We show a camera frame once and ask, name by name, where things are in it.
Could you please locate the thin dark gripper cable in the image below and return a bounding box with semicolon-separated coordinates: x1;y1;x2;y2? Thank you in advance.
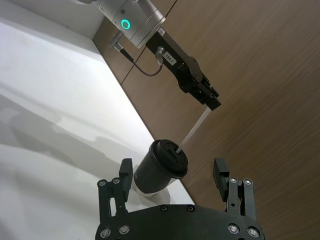
108;34;166;77

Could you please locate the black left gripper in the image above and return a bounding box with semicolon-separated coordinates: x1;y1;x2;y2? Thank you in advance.
145;27;222;111

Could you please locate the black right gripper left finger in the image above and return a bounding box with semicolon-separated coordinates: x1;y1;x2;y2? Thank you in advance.
97;157;134;224

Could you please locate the white table cloth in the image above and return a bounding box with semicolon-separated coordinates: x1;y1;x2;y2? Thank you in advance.
0;21;196;240

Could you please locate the black plastic cup lid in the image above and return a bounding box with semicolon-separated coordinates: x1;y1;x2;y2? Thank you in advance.
148;138;189;179

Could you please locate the black paper cup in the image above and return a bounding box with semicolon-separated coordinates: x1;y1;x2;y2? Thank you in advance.
132;147;181;199

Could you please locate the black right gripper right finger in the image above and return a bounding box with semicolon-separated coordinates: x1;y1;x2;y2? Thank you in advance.
212;157;257;219

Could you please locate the white straw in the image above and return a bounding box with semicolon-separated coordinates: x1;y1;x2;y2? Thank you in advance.
175;106;211;154

